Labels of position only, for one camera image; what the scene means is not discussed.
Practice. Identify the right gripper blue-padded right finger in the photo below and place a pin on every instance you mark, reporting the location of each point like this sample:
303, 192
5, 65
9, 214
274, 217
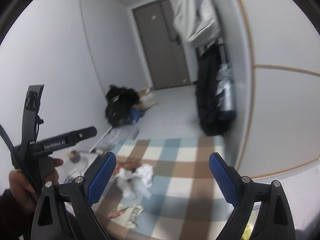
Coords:
274, 220

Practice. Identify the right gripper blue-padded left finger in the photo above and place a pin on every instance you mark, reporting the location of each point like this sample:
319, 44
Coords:
64, 211

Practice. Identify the yellow-green snack wrapper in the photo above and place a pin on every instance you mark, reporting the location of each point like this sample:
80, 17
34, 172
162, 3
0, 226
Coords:
126, 216

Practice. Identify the white tissue paper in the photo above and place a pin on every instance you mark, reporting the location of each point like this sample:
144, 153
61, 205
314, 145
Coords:
134, 183

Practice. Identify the person's left hand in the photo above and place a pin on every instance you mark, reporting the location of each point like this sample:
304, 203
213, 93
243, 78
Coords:
22, 190

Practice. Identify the dark cup with sticks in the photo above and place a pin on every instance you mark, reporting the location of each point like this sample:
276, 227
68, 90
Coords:
74, 156

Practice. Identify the grey plastic bag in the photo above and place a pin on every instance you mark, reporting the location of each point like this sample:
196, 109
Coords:
116, 135

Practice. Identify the checkered blue brown tablecloth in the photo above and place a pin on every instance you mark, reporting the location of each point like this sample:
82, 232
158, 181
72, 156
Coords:
186, 202

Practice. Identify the blue bag on floor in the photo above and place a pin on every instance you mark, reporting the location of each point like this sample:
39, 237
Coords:
135, 115

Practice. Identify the black clothes pile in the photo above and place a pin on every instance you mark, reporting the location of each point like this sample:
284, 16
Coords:
120, 100

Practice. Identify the beige paper bag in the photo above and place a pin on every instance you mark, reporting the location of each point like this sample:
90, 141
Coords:
147, 99

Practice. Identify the black hanging coat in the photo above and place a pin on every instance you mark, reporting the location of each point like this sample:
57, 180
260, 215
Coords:
212, 119

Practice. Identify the silver foil bag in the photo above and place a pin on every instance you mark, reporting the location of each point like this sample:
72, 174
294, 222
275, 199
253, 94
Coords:
225, 89

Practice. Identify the grey brown door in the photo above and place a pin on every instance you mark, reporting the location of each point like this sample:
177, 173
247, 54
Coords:
161, 44

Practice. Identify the white hanging bag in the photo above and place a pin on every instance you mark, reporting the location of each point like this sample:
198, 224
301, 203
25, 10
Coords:
197, 25

